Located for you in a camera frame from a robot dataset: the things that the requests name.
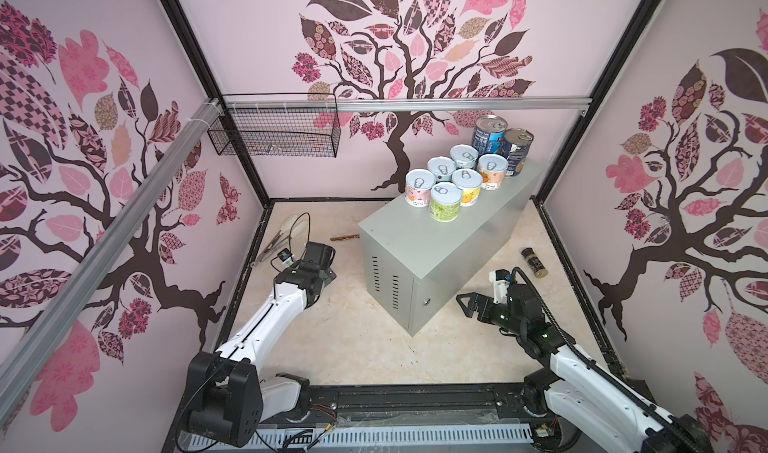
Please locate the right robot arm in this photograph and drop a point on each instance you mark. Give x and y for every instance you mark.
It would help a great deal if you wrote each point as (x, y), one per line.
(573, 386)

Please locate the blue label tin can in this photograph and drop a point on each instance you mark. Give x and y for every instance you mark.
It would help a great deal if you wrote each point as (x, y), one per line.
(488, 132)

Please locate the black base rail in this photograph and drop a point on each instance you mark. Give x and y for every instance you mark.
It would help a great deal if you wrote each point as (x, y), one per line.
(391, 400)

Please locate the aluminium diagonal rail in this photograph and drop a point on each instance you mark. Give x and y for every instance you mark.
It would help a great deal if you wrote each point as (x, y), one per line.
(29, 356)

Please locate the light blue white-lid can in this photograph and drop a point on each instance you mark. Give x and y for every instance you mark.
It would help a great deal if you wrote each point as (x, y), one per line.
(442, 168)

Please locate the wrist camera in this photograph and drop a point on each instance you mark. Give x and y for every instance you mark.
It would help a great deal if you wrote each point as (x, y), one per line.
(500, 280)
(285, 256)

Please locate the dark grey tin can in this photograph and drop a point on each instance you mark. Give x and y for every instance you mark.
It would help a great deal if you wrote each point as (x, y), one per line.
(514, 146)

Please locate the aluminium horizontal rail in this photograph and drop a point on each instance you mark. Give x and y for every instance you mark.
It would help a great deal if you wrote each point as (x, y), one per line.
(424, 104)

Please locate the teal label white-lid can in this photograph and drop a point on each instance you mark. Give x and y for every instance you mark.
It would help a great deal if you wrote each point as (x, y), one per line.
(464, 156)

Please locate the dark spice jar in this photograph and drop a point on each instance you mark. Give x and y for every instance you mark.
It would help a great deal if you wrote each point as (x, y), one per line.
(534, 262)

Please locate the white slotted cable duct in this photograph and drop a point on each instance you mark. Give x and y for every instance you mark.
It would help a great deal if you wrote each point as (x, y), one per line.
(378, 438)

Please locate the yellow label white-lid can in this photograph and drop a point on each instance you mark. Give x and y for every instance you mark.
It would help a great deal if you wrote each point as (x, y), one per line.
(470, 183)

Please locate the grey metal cabinet box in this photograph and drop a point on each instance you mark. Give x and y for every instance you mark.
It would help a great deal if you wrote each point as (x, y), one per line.
(415, 264)

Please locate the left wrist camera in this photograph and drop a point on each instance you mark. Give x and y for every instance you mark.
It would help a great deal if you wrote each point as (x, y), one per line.
(285, 256)

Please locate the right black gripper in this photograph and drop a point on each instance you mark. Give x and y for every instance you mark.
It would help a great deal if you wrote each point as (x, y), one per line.
(485, 301)

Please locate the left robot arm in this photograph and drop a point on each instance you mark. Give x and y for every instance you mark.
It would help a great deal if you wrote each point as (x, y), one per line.
(225, 400)

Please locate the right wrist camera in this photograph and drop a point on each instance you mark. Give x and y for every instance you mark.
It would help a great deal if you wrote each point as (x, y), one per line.
(500, 280)

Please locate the black wire basket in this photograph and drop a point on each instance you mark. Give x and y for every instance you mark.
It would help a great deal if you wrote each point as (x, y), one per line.
(278, 124)

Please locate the orange label white-lid can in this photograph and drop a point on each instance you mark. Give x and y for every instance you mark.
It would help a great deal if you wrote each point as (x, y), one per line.
(493, 169)

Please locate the copper table knife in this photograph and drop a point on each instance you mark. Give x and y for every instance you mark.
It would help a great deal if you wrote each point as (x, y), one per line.
(344, 237)

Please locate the green label white-lid can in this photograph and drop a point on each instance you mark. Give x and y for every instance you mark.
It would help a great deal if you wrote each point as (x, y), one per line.
(445, 201)

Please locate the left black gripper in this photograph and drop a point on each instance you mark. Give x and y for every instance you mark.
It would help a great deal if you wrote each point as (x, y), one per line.
(328, 276)

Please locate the pink small white-lid can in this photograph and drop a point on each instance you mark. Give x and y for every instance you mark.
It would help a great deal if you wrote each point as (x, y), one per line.
(418, 186)

